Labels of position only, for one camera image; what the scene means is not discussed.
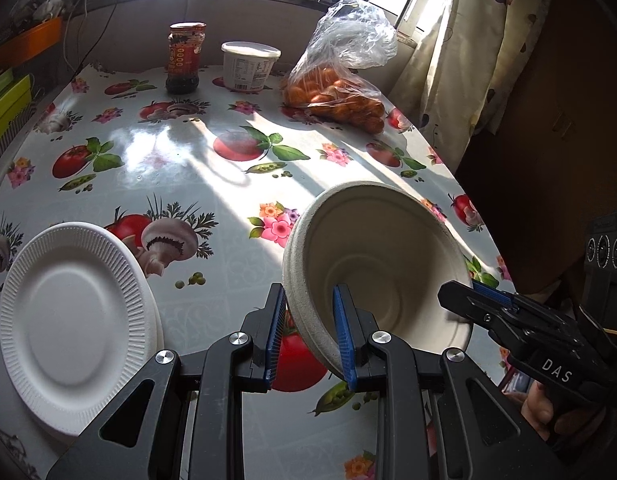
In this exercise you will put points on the person's right hand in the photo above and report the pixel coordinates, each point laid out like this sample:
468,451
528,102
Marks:
540,410

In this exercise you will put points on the sauce jar with red label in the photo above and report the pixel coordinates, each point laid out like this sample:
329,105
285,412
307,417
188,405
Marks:
186,57

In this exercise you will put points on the dark wooden cabinet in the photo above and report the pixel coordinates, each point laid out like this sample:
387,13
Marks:
553,110

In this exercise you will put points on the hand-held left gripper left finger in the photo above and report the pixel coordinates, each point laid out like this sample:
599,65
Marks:
274,345

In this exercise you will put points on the pile of oranges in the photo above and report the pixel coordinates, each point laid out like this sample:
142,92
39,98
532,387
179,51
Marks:
333,97

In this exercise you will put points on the lime green box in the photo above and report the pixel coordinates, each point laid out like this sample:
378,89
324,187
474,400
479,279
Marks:
8,110

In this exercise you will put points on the white plastic tub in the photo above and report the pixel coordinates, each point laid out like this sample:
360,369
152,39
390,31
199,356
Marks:
251,67

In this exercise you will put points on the white ribbed paper plate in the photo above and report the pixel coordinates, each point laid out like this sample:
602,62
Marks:
73,325
161,337

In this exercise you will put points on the beige paper bowl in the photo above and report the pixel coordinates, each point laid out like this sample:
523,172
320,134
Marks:
388,260
294,240
308,325

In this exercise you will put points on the small white paper plate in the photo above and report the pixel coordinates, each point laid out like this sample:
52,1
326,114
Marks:
156,322

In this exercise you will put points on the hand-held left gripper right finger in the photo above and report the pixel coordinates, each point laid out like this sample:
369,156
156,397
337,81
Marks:
344,345

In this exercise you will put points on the cream patterned curtain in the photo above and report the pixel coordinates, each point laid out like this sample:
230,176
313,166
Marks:
468,60

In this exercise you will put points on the striped box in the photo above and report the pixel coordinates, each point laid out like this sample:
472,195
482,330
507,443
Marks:
6,147

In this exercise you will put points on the clear plastic bag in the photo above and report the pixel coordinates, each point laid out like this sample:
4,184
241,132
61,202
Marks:
353,35

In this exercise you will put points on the orange tray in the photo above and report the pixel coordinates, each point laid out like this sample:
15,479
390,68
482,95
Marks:
23,40

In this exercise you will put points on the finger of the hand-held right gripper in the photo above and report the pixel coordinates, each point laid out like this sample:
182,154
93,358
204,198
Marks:
491,291
488,317

